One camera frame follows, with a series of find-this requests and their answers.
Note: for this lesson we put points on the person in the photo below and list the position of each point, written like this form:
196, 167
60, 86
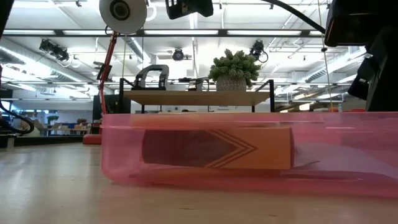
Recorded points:
29, 130

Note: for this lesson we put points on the wooden shelf with black frame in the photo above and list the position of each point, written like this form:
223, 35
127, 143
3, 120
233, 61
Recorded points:
199, 98

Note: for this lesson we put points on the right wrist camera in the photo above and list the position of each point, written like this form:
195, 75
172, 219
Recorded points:
348, 21

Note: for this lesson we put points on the black monitor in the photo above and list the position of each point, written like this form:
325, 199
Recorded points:
109, 104

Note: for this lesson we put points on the black overhead frame bar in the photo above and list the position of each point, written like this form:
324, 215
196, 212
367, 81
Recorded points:
222, 32

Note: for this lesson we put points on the potted green plant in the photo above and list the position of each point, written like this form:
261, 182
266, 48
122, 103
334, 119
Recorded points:
233, 68

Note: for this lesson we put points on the black and white device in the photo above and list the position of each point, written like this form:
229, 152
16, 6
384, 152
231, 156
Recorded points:
194, 83

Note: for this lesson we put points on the green yellow crayon box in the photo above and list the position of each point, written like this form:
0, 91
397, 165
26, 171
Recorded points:
264, 149

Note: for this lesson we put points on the black ceiling spotlight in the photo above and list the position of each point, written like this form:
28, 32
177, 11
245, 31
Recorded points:
60, 53
257, 49
178, 54
46, 45

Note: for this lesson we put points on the black rig frame post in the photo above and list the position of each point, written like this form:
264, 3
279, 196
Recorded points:
4, 15

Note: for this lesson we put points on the red stand with round base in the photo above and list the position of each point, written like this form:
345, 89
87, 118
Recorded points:
105, 77

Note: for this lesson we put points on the pink translucent plastic pencil case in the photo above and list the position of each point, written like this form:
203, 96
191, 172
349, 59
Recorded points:
121, 155

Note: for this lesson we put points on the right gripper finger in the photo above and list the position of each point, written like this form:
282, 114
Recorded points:
360, 77
382, 90

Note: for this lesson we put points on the background work desk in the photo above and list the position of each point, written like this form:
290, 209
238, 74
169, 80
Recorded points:
65, 128

